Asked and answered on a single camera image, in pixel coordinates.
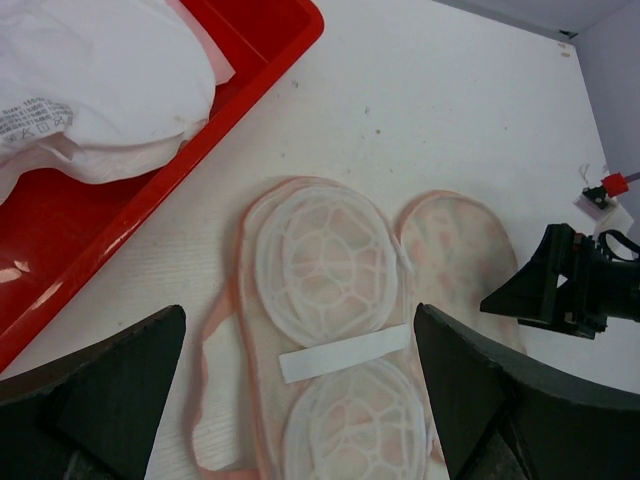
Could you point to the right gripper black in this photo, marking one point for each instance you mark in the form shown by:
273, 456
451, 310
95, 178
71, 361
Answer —
572, 284

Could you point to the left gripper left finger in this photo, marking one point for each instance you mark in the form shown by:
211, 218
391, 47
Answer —
94, 413

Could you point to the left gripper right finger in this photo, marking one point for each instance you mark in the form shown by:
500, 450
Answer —
500, 414

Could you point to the floral pink laundry bag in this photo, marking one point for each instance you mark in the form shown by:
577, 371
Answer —
309, 363

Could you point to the white bra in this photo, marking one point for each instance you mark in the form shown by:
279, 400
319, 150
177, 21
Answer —
98, 90

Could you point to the pink bra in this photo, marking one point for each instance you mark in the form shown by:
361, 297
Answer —
222, 68

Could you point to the red plastic tray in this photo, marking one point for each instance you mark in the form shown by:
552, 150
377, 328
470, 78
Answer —
56, 231

